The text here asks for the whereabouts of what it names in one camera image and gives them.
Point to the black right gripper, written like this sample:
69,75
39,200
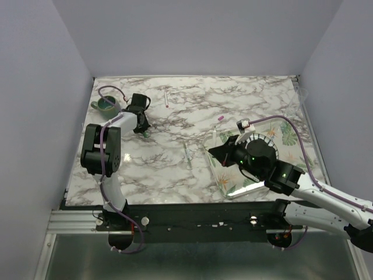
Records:
224,152

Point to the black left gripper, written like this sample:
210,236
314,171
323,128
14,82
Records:
143,128

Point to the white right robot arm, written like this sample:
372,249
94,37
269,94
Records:
314,206

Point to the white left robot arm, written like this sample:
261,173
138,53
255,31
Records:
101,149

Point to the pink tipped white pen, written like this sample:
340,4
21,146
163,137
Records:
166,100

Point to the green ceramic mug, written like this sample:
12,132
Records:
108,107

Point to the striped white blue plate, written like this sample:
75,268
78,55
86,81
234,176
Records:
261,152

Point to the black mounting base bar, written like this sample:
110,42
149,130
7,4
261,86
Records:
256,222

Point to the leaf pattern glass tray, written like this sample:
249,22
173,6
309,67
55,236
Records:
294,159

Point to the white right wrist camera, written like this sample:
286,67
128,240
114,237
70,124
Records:
246,129

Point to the aluminium frame rail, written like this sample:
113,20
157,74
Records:
72,222

